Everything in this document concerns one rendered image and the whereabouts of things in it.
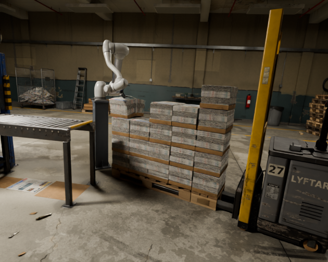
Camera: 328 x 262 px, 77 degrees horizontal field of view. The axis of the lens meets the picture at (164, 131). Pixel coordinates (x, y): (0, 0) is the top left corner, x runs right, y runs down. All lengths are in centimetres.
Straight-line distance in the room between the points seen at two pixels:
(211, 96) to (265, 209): 113
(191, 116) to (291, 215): 123
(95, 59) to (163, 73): 318
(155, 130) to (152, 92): 694
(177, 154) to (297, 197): 115
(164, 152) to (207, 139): 54
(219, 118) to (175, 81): 715
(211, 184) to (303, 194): 81
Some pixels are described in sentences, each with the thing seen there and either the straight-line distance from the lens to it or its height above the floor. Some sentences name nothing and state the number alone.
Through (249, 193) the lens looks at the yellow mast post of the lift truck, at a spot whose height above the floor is 38.
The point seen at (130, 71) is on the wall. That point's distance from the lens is 957.
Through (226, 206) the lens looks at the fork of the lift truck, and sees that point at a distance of 238.
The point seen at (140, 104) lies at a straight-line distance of 281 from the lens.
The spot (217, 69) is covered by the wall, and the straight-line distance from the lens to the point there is 915.
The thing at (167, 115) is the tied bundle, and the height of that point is 95.
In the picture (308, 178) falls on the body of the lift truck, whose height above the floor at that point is 62.
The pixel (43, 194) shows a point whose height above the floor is 0.
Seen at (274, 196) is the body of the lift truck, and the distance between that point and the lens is 205.
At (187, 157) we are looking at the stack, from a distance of 228.
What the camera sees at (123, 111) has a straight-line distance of 265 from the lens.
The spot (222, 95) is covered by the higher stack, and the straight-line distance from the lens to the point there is 208.
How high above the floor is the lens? 125
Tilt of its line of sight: 12 degrees down
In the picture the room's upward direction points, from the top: 3 degrees clockwise
